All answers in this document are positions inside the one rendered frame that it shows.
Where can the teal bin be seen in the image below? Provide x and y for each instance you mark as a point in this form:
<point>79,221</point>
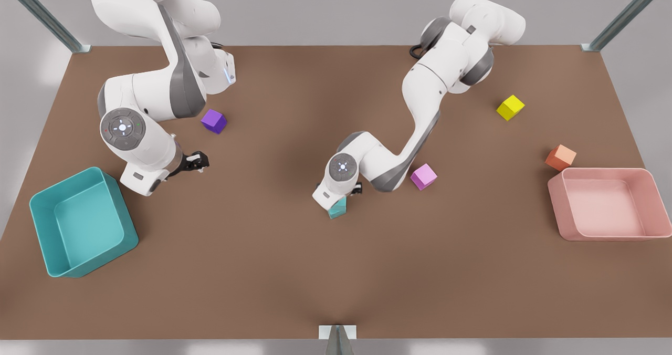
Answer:
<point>81,221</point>

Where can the silver frame post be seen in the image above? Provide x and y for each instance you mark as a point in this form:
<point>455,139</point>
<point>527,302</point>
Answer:
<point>42,13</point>
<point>625,16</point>
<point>337,340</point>

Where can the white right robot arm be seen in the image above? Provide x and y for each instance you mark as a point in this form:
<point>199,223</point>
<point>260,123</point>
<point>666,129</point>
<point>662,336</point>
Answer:
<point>157,90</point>

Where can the pink bin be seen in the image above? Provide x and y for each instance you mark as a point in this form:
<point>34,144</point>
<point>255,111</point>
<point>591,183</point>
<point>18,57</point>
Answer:
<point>609,204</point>

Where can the pink-violet cube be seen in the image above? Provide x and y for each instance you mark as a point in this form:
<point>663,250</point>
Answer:
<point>423,176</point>

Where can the orange cube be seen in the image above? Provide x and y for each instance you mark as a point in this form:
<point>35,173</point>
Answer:
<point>560,157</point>

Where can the yellow cube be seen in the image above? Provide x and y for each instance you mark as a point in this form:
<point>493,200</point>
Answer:
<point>510,107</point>

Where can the teal cube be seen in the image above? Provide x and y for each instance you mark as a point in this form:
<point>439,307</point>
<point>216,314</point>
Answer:
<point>338,208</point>

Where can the dark purple cube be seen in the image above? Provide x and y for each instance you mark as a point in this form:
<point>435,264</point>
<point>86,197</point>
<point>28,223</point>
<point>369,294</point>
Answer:
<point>213,121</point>

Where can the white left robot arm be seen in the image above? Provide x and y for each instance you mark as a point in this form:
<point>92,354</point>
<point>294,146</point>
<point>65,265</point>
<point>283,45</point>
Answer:
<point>436,76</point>

